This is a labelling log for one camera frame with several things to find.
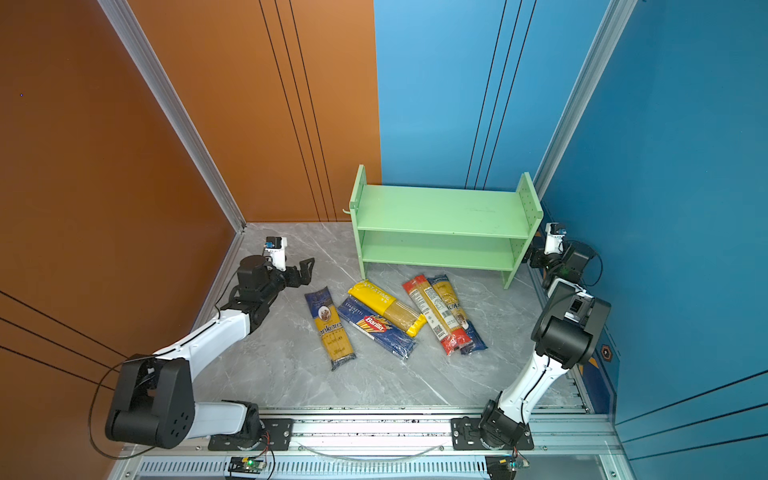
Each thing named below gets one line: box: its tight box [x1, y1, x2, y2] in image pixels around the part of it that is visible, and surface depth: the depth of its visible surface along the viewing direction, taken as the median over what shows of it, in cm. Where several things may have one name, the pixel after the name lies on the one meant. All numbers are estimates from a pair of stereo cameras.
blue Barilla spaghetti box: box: [337, 297, 418, 360], surface depth 90 cm
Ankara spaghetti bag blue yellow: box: [304, 286, 357, 371], surface depth 91 cm
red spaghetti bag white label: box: [402, 276, 453, 356], surface depth 93 cm
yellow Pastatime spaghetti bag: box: [348, 280, 427, 338], surface depth 95 cm
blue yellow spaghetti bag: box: [428, 274, 488, 355], surface depth 93 cm
